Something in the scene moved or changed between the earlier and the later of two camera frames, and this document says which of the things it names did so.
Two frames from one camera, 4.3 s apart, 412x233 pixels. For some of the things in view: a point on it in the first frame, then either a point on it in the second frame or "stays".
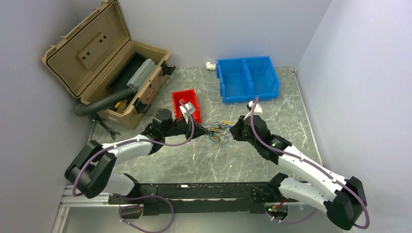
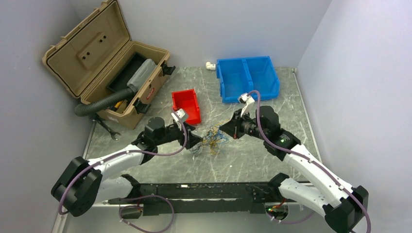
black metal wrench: [112, 133] stays
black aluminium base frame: [158, 198] stays
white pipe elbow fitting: [210, 66] stays
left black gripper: [198, 130] -> [192, 140]
